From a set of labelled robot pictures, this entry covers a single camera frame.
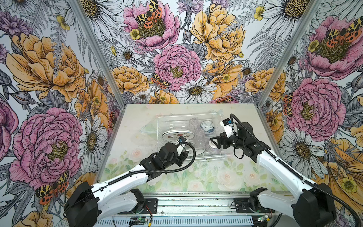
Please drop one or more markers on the white plate green rim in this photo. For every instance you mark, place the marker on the white plate green rim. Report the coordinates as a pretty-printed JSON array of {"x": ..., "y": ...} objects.
[{"x": 199, "y": 151}]

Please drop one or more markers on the clear glass near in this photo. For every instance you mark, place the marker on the clear glass near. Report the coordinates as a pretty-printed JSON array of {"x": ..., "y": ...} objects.
[{"x": 199, "y": 134}]

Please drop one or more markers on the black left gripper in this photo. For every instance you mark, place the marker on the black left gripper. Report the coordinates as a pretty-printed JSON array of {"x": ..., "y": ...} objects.
[{"x": 181, "y": 158}]

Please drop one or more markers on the clear glass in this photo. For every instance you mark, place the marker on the clear glass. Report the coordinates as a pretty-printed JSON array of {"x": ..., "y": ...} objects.
[
  {"x": 200, "y": 144},
  {"x": 199, "y": 134},
  {"x": 193, "y": 124}
]

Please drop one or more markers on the right aluminium corner post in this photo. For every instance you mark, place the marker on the right aluminium corner post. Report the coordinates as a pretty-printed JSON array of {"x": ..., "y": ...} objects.
[{"x": 295, "y": 37}]

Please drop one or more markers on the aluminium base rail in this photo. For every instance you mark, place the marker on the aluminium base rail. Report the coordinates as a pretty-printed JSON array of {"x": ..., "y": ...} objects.
[{"x": 177, "y": 210}]

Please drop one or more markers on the white blue floral bowl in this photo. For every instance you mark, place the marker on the white blue floral bowl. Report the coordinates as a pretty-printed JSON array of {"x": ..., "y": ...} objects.
[{"x": 208, "y": 126}]

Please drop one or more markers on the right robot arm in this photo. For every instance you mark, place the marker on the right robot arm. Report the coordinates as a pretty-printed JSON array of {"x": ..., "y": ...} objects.
[{"x": 310, "y": 204}]

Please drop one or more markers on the white plate teal rim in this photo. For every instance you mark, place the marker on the white plate teal rim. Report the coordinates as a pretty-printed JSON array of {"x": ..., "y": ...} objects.
[{"x": 172, "y": 135}]

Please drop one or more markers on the clear glass far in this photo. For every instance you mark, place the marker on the clear glass far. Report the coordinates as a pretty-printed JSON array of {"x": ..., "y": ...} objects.
[{"x": 193, "y": 124}]

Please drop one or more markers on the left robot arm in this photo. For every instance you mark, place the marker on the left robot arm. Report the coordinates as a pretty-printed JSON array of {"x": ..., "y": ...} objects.
[{"x": 89, "y": 203}]

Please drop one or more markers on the green circuit board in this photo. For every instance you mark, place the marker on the green circuit board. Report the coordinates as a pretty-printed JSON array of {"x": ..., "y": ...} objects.
[{"x": 138, "y": 221}]

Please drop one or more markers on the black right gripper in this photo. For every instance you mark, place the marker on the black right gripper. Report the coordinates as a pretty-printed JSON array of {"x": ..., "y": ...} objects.
[{"x": 220, "y": 139}]

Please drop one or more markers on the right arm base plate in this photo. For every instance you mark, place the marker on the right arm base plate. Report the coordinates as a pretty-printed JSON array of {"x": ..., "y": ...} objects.
[{"x": 242, "y": 205}]

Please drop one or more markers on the white wire dish rack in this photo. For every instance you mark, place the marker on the white wire dish rack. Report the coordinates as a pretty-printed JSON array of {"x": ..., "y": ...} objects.
[{"x": 166, "y": 123}]

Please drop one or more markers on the striped brown white bowl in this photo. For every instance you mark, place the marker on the striped brown white bowl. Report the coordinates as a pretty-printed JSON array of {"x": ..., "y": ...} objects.
[{"x": 212, "y": 149}]

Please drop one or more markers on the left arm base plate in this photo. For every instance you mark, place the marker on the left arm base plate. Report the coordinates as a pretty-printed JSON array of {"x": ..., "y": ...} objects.
[{"x": 150, "y": 207}]

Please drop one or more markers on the left aluminium corner post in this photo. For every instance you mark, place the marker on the left aluminium corner post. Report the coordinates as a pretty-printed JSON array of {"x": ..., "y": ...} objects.
[{"x": 94, "y": 44}]

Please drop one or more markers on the aluminium corner post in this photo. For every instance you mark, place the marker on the aluminium corner post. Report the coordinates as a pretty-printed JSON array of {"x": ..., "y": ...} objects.
[
  {"x": 295, "y": 37},
  {"x": 94, "y": 44}
]

